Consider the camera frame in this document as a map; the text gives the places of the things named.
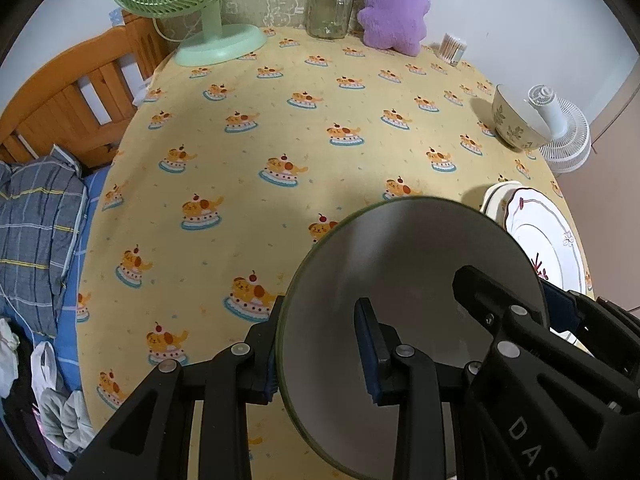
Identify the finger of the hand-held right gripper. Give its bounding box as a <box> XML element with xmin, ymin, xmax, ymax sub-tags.
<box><xmin>542</xmin><ymin>280</ymin><xmax>640</xmax><ymax>386</ymax></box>
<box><xmin>452</xmin><ymin>265</ymin><xmax>548</xmax><ymax>341</ymax></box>

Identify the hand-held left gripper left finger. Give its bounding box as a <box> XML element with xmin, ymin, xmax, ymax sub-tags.
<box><xmin>65</xmin><ymin>302</ymin><xmax>281</xmax><ymax>480</ymax></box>

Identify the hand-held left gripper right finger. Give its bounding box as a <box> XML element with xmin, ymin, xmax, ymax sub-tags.
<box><xmin>353</xmin><ymin>297</ymin><xmax>468</xmax><ymax>480</ymax></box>

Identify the red pattern white plate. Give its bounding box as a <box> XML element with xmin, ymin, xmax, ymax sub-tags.
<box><xmin>504</xmin><ymin>187</ymin><xmax>587</xmax><ymax>297</ymax></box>

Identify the floral ceramic bowl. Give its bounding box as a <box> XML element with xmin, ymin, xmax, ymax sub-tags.
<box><xmin>491</xmin><ymin>84</ymin><xmax>551</xmax><ymax>152</ymax></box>
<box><xmin>276</xmin><ymin>196</ymin><xmax>551</xmax><ymax>480</ymax></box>

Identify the scalloped yellow flower plate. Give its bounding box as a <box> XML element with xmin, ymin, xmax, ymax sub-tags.
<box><xmin>479</xmin><ymin>182</ymin><xmax>516</xmax><ymax>225</ymax></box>

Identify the white fan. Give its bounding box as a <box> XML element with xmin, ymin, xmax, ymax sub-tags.
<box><xmin>525</xmin><ymin>84</ymin><xmax>592</xmax><ymax>175</ymax></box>

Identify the blue bedsheet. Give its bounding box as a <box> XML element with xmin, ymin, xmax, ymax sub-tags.
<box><xmin>50</xmin><ymin>167</ymin><xmax>111</xmax><ymax>396</ymax></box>

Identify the white grey cloth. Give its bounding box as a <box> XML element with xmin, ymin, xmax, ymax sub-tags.
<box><xmin>30</xmin><ymin>340</ymin><xmax>96</xmax><ymax>453</ymax></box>

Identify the cotton swab container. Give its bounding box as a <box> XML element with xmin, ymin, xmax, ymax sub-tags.
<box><xmin>439</xmin><ymin>32</ymin><xmax>468</xmax><ymax>67</ymax></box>

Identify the yellow printed tablecloth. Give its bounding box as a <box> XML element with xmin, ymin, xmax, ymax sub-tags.
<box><xmin>75</xmin><ymin>25</ymin><xmax>596</xmax><ymax>480</ymax></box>

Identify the grey plaid pillow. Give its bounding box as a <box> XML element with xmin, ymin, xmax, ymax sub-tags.
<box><xmin>0</xmin><ymin>145</ymin><xmax>88</xmax><ymax>338</ymax></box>

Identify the purple plush toy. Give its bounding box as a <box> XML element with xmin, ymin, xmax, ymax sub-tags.
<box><xmin>356</xmin><ymin>0</ymin><xmax>432</xmax><ymax>57</ymax></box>

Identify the green table fan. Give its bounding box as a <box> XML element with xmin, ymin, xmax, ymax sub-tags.
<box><xmin>105</xmin><ymin>0</ymin><xmax>268</xmax><ymax>67</ymax></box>

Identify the glass jar with black lid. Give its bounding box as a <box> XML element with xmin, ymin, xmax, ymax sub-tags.
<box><xmin>305</xmin><ymin>0</ymin><xmax>357</xmax><ymax>41</ymax></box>

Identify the wooden bed headboard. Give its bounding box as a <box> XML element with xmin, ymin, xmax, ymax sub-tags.
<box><xmin>0</xmin><ymin>10</ymin><xmax>171</xmax><ymax>171</ymax></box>

